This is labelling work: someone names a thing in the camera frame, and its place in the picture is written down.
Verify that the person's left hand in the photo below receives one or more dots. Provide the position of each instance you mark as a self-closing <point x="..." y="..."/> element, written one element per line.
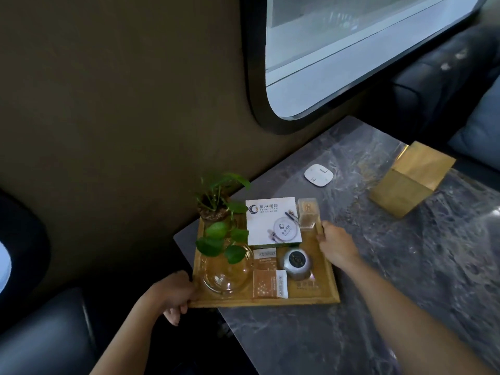
<point x="170" y="289"/>

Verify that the person's right hand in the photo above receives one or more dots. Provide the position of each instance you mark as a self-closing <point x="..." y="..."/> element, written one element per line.
<point x="340" y="246"/>

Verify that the person's left fingers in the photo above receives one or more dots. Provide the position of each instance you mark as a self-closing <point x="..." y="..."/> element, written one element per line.
<point x="172" y="316"/>

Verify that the person's right fingers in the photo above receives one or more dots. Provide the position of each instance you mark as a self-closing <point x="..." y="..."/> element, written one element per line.
<point x="322" y="235"/>

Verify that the wooden serving tray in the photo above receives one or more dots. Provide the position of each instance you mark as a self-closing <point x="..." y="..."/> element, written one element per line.
<point x="312" y="292"/>

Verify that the person's right forearm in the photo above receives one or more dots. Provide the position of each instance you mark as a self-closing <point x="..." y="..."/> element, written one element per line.
<point x="406" y="324"/>

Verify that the person's left forearm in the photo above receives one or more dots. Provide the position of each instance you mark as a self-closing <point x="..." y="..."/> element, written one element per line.
<point x="125" y="339"/>

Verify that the clear toothpick holder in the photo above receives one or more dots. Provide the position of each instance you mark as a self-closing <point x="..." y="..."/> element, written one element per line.
<point x="308" y="212"/>

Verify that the white square call button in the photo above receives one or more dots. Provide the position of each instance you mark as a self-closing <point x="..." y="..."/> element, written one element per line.
<point x="318" y="175"/>

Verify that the white square paper box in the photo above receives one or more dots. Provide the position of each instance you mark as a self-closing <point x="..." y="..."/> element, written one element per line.
<point x="261" y="226"/>

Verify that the small orange packet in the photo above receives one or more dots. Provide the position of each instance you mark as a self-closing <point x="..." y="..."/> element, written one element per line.
<point x="265" y="259"/>

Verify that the white narrow packet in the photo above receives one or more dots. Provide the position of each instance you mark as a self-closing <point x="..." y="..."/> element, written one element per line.
<point x="282" y="284"/>

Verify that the clear glass ashtray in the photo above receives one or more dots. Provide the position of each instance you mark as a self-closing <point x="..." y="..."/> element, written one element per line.
<point x="226" y="275"/>

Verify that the large orange packet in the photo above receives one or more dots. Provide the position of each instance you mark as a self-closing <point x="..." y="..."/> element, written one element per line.
<point x="265" y="284"/>

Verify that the green potted plant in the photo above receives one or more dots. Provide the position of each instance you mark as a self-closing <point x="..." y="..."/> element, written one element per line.
<point x="218" y="230"/>

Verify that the gold tissue box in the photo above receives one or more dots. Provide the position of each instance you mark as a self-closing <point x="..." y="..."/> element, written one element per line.
<point x="410" y="179"/>

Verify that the dark leather seat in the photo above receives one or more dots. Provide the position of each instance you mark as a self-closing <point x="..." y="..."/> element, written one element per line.
<point x="35" y="308"/>

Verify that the blue cushion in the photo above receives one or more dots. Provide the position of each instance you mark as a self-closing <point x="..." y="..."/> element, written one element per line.
<point x="480" y="128"/>

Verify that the dark leather sofa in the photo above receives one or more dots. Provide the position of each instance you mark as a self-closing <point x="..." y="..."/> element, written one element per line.
<point x="437" y="74"/>

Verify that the dark rounded window frame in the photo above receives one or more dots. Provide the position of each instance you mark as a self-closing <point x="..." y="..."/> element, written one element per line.
<point x="254" y="74"/>

